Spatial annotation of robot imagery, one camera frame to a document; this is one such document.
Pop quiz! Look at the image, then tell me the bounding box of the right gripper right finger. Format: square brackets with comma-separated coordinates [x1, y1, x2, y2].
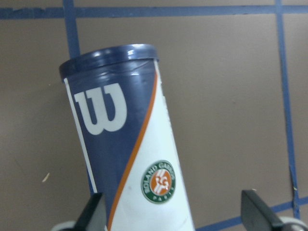
[241, 190, 283, 231]

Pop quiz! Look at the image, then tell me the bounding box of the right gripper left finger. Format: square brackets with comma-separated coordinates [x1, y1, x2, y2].
[74, 193, 106, 231]

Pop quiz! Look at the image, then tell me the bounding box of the Wilson tennis ball can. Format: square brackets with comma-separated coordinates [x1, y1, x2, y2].
[59, 44, 194, 231]

